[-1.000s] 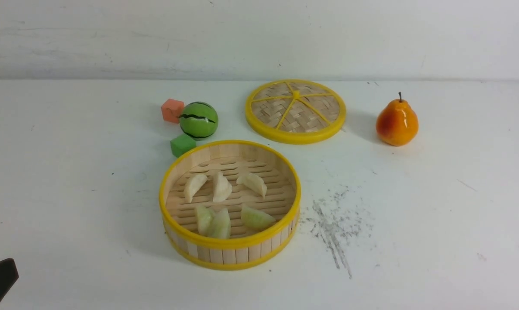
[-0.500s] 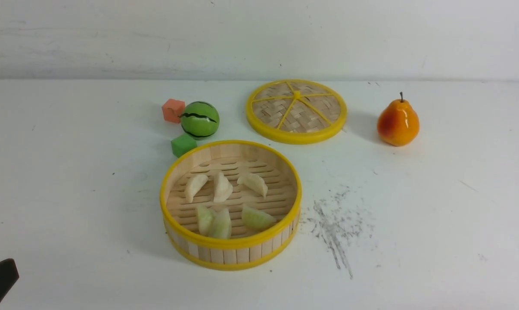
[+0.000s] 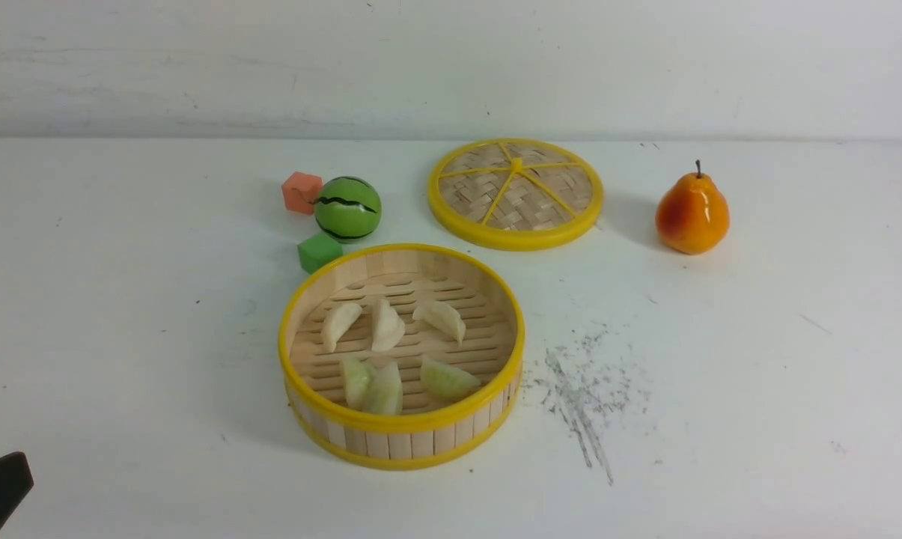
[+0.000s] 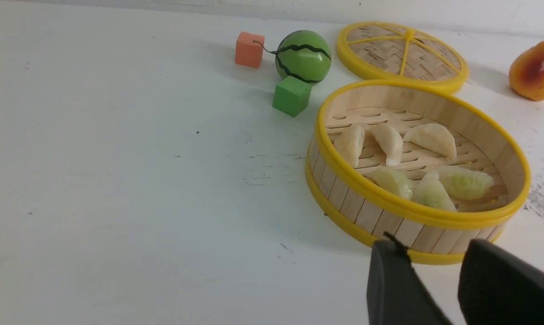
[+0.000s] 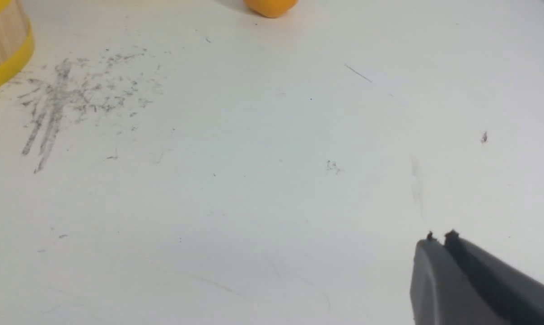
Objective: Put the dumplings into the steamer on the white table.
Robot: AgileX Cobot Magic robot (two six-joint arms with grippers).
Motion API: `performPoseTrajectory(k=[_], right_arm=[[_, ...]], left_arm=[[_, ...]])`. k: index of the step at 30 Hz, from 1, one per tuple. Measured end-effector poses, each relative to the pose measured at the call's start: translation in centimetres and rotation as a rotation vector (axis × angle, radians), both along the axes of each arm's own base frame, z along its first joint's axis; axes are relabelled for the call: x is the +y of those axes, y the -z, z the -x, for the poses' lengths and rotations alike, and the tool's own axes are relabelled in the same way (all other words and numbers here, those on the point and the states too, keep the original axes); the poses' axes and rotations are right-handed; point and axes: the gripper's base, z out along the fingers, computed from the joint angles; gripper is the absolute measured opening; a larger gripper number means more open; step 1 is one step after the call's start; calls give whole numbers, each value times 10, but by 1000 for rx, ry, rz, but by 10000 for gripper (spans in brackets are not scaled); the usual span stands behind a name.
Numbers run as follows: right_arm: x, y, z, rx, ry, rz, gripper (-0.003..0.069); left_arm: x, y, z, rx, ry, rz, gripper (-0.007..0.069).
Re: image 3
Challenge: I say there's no bamboo steamer tray yellow rim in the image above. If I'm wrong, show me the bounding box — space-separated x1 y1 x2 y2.
278 243 525 470

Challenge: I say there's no orange toy pear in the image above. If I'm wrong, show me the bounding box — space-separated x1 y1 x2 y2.
655 159 731 255

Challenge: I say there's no white dumpling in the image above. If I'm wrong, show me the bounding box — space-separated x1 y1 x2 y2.
320 302 364 353
412 300 466 345
370 296 406 352

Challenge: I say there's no woven bamboo steamer lid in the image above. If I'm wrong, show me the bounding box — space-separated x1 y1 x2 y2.
427 138 605 252

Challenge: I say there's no green foam cube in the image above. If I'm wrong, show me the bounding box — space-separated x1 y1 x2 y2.
296 232 344 274

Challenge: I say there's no green dumpling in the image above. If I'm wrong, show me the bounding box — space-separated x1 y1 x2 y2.
362 362 403 416
340 357 377 410
420 355 481 403

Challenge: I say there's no green toy watermelon ball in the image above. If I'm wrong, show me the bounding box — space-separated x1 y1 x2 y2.
311 175 383 243

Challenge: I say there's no red foam cube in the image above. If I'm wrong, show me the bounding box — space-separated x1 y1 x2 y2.
281 171 323 216

